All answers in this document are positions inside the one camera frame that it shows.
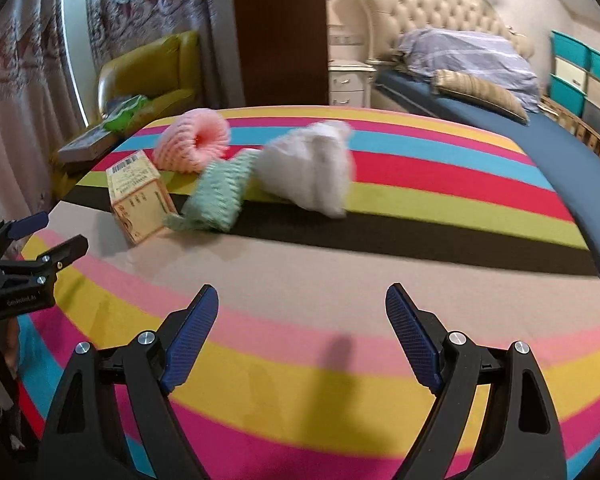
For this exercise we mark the green foam net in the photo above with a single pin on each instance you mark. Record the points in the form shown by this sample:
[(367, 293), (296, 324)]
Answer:
[(220, 195)]

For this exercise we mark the pink lace curtain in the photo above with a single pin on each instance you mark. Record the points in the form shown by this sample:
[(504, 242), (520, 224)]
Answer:
[(25, 90)]

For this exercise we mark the grey lace curtain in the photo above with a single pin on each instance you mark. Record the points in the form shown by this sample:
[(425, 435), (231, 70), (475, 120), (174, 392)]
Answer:
[(155, 5)]

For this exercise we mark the dark wooden panel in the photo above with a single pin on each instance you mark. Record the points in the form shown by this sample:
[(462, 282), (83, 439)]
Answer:
[(280, 30)]

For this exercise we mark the pink foam net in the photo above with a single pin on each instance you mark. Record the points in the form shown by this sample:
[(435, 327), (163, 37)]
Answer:
[(180, 147)]

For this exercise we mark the green box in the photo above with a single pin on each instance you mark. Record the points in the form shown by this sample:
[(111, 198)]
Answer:
[(125, 112)]

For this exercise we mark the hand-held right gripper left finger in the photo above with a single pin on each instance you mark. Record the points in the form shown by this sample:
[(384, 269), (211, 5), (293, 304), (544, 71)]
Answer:
[(190, 340)]

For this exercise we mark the flat grey box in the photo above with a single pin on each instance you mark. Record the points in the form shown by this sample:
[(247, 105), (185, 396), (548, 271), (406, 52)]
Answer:
[(87, 144)]

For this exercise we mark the wooden bed rail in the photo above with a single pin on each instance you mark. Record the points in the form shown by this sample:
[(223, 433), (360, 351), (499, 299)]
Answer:
[(585, 130)]

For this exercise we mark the striped colourful tablecloth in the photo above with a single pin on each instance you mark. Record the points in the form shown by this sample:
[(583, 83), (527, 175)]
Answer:
[(380, 270)]

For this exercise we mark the white nightstand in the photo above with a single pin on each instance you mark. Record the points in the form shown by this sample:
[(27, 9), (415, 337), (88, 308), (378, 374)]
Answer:
[(347, 85)]

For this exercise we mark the beige cardboard box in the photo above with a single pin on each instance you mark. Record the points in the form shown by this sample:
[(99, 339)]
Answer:
[(140, 205)]

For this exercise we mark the blue-grey striped pillow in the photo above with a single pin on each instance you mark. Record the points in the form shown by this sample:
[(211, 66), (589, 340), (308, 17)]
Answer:
[(470, 55)]

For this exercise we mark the bed with blue sheet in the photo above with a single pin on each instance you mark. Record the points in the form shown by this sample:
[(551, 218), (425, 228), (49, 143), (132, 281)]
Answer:
[(570, 160)]

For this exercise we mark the yellow-green armchair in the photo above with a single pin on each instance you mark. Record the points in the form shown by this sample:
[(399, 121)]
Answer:
[(150, 70)]

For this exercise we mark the beige striped pillow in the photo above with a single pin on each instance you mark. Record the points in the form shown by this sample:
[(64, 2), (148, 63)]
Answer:
[(480, 92)]

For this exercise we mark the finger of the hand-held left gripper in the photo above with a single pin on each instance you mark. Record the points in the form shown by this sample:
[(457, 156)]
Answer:
[(70, 249), (30, 223)]

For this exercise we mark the white foam wrap bundle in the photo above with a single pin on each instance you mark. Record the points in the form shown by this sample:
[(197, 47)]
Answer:
[(310, 170)]

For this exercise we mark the stack of teal storage boxes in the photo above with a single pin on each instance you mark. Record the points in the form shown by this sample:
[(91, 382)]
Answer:
[(580, 75)]

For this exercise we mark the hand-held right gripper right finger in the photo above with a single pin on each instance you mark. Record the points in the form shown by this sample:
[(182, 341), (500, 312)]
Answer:
[(412, 340)]

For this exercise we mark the tufted cream headboard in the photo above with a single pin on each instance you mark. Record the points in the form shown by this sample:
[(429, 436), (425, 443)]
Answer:
[(430, 7)]

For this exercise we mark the wall socket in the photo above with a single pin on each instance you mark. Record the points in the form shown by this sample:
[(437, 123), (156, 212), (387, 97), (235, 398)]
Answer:
[(346, 39)]

